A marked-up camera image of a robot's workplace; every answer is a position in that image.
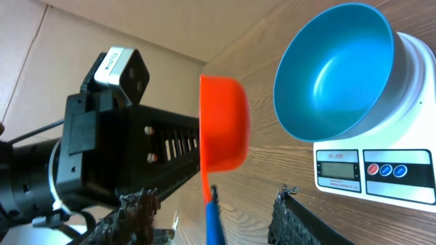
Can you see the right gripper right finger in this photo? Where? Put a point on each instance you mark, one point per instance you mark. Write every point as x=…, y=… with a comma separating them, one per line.
x=294, y=224

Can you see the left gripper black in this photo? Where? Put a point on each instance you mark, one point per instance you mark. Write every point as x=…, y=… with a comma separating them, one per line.
x=109, y=148

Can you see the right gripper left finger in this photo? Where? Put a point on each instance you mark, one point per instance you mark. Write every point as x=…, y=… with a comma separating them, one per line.
x=131, y=223

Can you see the orange scoop blue handle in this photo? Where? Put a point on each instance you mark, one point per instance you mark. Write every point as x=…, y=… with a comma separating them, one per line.
x=224, y=141

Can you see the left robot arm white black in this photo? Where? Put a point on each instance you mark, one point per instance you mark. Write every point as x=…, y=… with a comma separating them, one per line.
x=28, y=185

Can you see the white digital kitchen scale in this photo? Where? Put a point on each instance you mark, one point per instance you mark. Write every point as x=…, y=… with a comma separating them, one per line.
x=393, y=163

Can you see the blue metal bowl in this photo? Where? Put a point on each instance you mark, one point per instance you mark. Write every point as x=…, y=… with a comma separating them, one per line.
x=343, y=74

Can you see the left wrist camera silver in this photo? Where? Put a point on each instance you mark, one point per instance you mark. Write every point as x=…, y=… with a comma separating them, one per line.
x=124, y=70

